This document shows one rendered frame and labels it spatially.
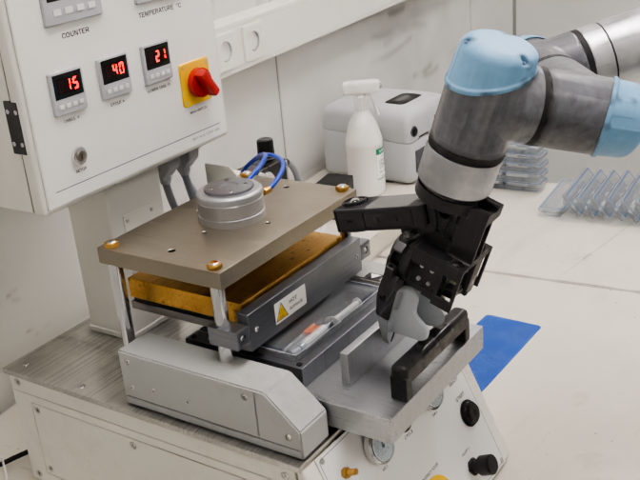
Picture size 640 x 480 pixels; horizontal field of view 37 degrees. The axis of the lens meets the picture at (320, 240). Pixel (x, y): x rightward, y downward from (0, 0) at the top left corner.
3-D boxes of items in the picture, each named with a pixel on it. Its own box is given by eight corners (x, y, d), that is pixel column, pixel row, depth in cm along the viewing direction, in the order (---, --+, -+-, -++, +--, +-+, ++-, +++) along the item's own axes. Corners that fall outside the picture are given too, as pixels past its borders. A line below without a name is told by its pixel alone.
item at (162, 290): (131, 308, 113) (119, 234, 109) (246, 240, 129) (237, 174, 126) (247, 337, 103) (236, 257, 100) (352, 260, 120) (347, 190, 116)
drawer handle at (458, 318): (390, 398, 99) (388, 365, 97) (454, 335, 110) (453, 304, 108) (407, 403, 97) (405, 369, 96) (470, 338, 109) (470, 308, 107)
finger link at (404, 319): (410, 375, 102) (433, 309, 97) (365, 348, 104) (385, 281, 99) (424, 362, 104) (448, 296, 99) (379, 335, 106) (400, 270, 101)
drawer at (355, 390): (175, 385, 112) (166, 327, 109) (283, 308, 129) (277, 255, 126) (392, 451, 96) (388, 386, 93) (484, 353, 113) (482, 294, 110)
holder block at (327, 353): (188, 356, 111) (184, 337, 110) (287, 288, 126) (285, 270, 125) (304, 390, 102) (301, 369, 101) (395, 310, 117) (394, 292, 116)
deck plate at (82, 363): (3, 372, 120) (1, 367, 120) (183, 268, 147) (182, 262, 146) (299, 474, 96) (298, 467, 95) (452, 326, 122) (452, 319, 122)
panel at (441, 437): (389, 614, 100) (313, 460, 97) (504, 461, 122) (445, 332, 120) (404, 614, 98) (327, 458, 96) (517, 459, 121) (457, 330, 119)
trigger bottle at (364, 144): (349, 199, 205) (340, 86, 196) (349, 187, 213) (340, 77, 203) (390, 196, 205) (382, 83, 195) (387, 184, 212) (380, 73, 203)
